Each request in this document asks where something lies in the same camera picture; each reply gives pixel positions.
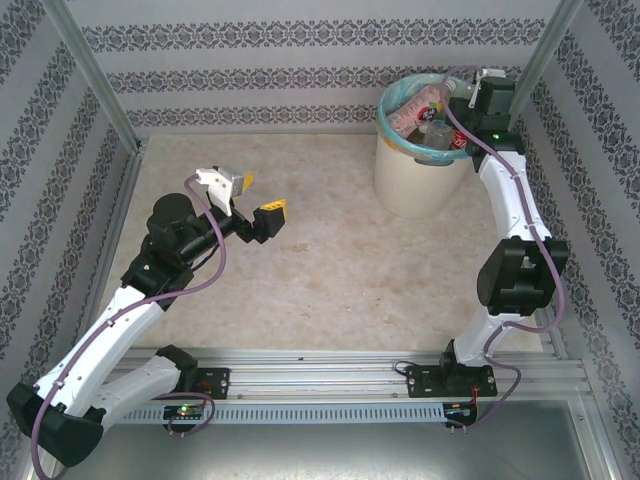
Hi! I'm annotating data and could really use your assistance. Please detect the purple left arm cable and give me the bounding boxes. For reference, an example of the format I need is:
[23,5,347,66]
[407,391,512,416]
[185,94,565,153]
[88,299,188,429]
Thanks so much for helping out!
[29,174,232,480]

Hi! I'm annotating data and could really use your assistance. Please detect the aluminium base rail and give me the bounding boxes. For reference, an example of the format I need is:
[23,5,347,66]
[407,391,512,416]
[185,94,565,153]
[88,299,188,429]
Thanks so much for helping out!
[47,348,591,401]

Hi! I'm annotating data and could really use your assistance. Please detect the black right mount plate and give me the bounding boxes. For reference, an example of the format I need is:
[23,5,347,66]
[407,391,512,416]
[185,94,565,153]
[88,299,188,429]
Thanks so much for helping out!
[405,364,499,399]

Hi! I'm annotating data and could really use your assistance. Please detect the right circuit board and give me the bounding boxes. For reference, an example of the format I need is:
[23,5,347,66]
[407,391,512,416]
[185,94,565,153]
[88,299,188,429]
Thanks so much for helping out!
[443,402,479,426]

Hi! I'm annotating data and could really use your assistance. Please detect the circuit board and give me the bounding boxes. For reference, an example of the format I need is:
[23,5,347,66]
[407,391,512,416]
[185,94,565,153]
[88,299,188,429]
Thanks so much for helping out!
[163,404,211,421]
[443,402,479,426]

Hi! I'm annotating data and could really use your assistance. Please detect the black mount plate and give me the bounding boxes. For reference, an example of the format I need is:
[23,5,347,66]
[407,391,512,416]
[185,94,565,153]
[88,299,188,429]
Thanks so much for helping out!
[139,367,232,401]
[405,364,499,399]

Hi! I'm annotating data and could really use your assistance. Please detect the aluminium frame post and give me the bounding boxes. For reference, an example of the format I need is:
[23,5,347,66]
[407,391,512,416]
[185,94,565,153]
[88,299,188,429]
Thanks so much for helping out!
[509,0,586,124]
[42,0,141,151]

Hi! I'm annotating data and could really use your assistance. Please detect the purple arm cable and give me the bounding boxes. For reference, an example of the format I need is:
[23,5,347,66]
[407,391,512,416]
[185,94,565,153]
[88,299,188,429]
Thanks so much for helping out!
[442,64,569,434]
[29,174,232,480]

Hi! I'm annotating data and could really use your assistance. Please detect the white slotted cable duct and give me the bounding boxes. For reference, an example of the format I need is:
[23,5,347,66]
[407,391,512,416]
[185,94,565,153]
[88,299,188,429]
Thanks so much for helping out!
[67,403,447,425]

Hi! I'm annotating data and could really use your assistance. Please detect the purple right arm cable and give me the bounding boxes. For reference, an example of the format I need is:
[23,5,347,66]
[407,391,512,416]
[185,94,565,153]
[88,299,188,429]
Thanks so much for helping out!
[442,64,569,434]

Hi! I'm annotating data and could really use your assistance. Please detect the black left mount plate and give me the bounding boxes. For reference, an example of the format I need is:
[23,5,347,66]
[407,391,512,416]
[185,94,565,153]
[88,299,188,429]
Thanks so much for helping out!
[139,367,232,401]

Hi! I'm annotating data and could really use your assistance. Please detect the left circuit board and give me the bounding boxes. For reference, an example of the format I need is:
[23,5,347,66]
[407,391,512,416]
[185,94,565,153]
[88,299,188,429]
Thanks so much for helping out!
[163,404,211,421]

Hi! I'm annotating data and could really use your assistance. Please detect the white bin with teal liner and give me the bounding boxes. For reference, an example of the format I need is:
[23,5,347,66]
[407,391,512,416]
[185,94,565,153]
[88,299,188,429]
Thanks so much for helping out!
[378,72,476,167]

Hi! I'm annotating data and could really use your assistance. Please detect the metal base sheet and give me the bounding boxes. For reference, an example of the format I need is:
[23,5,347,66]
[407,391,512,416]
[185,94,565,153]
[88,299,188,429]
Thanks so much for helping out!
[49,423,606,480]

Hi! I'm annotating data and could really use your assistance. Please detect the cream waste bin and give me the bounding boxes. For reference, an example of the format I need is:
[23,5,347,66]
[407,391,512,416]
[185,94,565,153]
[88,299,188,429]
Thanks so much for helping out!
[374,132,474,219]

